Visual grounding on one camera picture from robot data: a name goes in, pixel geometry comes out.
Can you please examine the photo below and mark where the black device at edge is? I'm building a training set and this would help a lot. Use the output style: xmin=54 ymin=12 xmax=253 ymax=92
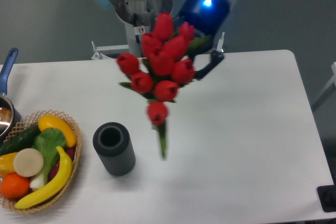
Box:
xmin=317 ymin=185 xmax=335 ymax=212

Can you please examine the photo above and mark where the dark red vegetable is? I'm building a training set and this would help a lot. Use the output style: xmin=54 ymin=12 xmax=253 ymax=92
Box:
xmin=49 ymin=147 xmax=76 ymax=181

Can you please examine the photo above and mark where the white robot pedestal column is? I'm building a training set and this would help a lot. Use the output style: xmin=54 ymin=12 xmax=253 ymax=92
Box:
xmin=115 ymin=0 xmax=173 ymax=58

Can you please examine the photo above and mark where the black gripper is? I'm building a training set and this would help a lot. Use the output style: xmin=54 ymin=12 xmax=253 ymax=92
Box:
xmin=173 ymin=0 xmax=230 ymax=80

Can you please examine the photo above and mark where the white frame at right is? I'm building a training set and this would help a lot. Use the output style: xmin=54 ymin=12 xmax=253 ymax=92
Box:
xmin=311 ymin=62 xmax=335 ymax=113

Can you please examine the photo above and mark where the yellow banana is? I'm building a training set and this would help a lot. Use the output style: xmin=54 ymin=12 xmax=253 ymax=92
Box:
xmin=15 ymin=146 xmax=72 ymax=210

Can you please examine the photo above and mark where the woven wicker basket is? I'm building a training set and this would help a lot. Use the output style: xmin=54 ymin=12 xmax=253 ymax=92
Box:
xmin=1 ymin=110 xmax=82 ymax=214

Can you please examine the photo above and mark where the yellow bell pepper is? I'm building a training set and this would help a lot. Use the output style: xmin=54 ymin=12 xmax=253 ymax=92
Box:
xmin=0 ymin=152 xmax=17 ymax=177

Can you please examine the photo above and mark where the dark grey ribbed vase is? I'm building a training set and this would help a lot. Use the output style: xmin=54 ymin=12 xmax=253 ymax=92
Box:
xmin=92 ymin=122 xmax=136 ymax=176

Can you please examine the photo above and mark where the green cucumber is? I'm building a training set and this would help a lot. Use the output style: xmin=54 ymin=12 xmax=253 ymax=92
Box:
xmin=1 ymin=125 xmax=40 ymax=155

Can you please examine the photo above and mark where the red tulip bouquet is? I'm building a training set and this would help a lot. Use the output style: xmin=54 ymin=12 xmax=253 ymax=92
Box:
xmin=117 ymin=12 xmax=212 ymax=159

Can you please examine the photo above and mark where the blue handled saucepan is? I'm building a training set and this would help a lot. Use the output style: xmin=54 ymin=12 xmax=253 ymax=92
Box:
xmin=1 ymin=48 xmax=22 ymax=145

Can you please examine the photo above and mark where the orange fruit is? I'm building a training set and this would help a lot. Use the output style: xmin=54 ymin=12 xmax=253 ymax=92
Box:
xmin=1 ymin=173 xmax=30 ymax=199

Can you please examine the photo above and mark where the green bok choy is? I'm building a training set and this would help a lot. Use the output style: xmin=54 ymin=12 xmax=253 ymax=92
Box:
xmin=30 ymin=128 xmax=66 ymax=190

